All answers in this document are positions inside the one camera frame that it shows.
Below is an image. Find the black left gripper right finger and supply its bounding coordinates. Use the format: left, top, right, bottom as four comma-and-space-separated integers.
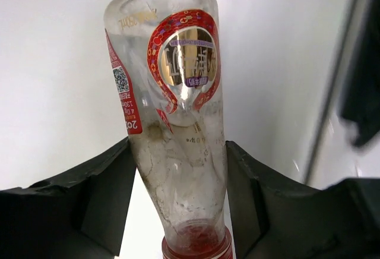
226, 141, 379, 258

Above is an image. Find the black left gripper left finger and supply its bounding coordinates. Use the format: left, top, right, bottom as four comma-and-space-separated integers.
1, 139, 136, 258

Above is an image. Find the red cap labelled bottle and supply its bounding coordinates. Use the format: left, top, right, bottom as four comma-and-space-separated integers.
103, 0, 233, 258

